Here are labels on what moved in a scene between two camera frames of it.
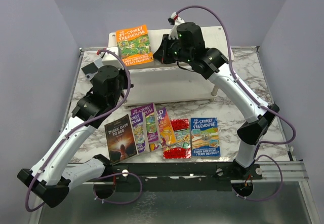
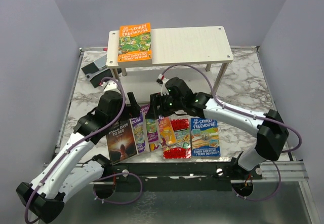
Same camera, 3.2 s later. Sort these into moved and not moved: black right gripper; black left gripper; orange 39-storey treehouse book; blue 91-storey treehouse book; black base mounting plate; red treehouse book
Moved: black left gripper; black right gripper
Not moved: black base mounting plate; red treehouse book; orange 39-storey treehouse book; blue 91-storey treehouse book
